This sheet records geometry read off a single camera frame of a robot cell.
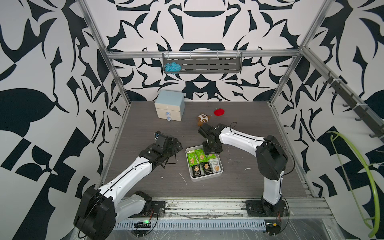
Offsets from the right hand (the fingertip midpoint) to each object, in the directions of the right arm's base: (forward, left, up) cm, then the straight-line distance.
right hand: (205, 150), depth 90 cm
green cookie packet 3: (-4, -2, +1) cm, 5 cm away
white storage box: (-16, +2, 0) cm, 16 cm away
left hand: (0, +18, +7) cm, 20 cm away
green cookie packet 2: (-3, +3, -1) cm, 4 cm away
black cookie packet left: (-12, +6, -1) cm, 13 cm away
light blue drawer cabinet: (+28, +22, +10) cm, 37 cm away
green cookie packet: (-5, +8, -1) cm, 10 cm away
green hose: (-39, -53, +17) cm, 68 cm away
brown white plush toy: (+25, +1, -2) cm, 25 cm away
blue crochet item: (+40, +19, +30) cm, 53 cm away
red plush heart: (+32, -12, -3) cm, 34 cm away
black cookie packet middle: (-10, 0, -2) cm, 10 cm away
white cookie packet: (-8, -5, -2) cm, 10 cm away
